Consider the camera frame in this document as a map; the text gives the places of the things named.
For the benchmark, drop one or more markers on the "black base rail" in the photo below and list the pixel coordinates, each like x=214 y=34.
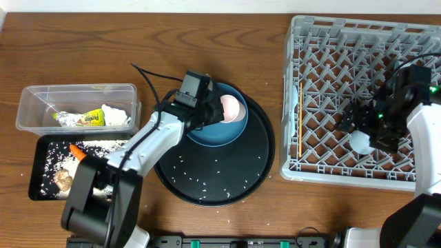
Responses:
x=179 y=242

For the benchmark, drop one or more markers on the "clear plastic bin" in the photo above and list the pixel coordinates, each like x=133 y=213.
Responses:
x=38 y=105

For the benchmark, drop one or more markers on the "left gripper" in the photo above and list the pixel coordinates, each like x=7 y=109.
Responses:
x=218 y=105

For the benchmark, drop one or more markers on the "dried brown mushroom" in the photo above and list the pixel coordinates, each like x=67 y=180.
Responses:
x=63 y=180

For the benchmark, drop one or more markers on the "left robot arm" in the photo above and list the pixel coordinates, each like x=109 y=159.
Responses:
x=104 y=199

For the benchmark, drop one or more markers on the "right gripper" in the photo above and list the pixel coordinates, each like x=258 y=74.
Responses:
x=389 y=143

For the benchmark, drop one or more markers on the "dark blue plate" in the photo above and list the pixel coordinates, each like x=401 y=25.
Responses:
x=220 y=134

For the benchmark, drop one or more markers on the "spilled white rice pile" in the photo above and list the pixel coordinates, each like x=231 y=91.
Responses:
x=60 y=157

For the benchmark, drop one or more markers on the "round black serving tray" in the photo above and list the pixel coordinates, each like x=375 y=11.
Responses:
x=217 y=176

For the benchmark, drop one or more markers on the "orange carrot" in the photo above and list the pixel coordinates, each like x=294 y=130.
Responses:
x=77 y=152

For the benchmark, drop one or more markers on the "grey dishwasher rack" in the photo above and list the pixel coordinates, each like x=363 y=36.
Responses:
x=340 y=62

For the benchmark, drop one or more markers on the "wooden chopstick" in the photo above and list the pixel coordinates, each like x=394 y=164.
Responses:
x=300 y=121

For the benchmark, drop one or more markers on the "light blue cup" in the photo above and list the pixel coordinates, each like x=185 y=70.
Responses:
x=360 y=143

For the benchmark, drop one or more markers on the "light blue rice bowl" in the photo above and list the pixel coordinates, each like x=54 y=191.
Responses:
x=401 y=64

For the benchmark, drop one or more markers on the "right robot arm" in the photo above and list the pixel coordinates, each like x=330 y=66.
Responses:
x=417 y=224

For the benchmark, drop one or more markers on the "black rectangular tray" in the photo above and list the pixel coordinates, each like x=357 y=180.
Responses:
x=42 y=148

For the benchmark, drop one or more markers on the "green snack wrapper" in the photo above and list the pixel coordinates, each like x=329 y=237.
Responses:
x=91 y=118

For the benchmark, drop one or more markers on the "pink cup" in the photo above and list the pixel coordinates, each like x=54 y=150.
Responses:
x=233 y=109

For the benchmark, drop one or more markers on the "white tissue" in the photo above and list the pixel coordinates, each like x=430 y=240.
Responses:
x=114 y=116

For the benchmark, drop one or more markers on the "white plastic knife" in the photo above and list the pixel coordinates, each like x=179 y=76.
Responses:
x=293 y=110

